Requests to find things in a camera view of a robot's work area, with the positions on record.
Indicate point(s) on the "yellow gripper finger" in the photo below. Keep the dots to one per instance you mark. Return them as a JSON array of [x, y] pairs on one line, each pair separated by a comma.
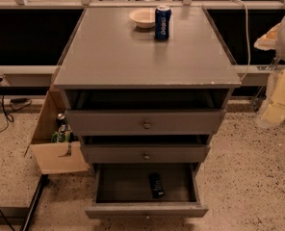
[[274, 107]]

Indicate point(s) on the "grey bottom drawer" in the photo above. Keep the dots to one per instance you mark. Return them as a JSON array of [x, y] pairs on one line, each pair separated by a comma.
[[123, 190]]

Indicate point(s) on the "grey drawer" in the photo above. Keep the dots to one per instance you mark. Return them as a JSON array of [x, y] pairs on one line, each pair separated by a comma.
[[144, 112], [146, 149], [123, 190]]

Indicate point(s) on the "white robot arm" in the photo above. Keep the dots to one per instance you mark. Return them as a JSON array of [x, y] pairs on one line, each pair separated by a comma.
[[274, 39]]

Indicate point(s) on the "grey drawer cabinet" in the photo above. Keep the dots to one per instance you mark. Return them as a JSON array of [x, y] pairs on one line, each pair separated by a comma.
[[109, 52]]

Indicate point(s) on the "grey top drawer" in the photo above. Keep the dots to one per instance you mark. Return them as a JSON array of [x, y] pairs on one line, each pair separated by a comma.
[[144, 112]]

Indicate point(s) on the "black remote in drawer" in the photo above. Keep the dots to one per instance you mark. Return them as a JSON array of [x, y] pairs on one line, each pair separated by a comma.
[[156, 185]]

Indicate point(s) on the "grey middle drawer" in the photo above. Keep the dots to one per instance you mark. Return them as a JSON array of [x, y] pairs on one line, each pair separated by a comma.
[[146, 149]]

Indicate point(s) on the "blue Pepsi can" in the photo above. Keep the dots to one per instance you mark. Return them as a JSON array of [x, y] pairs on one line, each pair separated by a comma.
[[162, 18]]

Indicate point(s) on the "white bowl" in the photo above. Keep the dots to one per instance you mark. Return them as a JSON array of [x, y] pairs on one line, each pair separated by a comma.
[[144, 18]]

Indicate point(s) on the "dark can in box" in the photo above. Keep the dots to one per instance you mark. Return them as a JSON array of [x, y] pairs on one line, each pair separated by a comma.
[[61, 119]]

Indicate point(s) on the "cardboard box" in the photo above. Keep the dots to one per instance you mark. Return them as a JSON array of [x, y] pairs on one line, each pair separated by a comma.
[[55, 157]]

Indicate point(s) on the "black floor bar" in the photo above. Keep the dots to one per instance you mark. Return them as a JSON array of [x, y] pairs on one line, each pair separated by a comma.
[[43, 181]]

